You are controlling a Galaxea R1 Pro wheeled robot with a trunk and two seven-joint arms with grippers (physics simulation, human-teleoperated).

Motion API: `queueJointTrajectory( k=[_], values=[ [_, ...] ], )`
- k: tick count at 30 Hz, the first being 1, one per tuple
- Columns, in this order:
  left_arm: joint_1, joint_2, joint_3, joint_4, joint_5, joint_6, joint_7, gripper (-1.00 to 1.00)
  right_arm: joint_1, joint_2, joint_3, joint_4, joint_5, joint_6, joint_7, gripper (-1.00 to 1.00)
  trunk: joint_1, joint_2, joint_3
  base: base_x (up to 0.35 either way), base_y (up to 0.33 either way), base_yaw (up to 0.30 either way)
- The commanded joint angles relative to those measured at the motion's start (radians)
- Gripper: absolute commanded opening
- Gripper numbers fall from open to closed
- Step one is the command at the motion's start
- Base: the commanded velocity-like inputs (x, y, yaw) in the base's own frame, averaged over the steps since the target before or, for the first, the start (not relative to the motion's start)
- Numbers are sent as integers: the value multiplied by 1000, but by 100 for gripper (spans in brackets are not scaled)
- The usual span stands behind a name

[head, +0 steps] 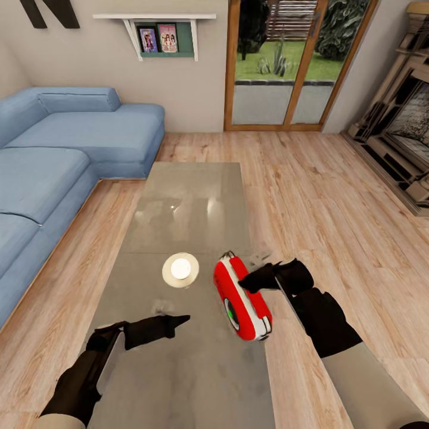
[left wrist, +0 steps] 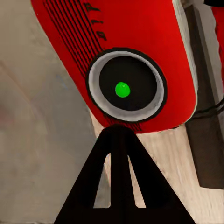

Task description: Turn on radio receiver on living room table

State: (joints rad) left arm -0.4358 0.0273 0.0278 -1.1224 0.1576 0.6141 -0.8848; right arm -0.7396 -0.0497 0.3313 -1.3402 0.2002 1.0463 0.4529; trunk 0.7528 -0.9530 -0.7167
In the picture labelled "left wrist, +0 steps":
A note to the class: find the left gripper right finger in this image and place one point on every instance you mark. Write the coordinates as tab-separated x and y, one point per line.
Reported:
162	204

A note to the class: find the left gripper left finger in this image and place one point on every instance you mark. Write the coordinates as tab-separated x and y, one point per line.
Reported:
78	207

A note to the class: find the cabinet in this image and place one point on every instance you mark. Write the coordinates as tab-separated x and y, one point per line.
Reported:
206	136

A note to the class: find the coffee table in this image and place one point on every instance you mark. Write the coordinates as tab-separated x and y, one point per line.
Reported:
46	129

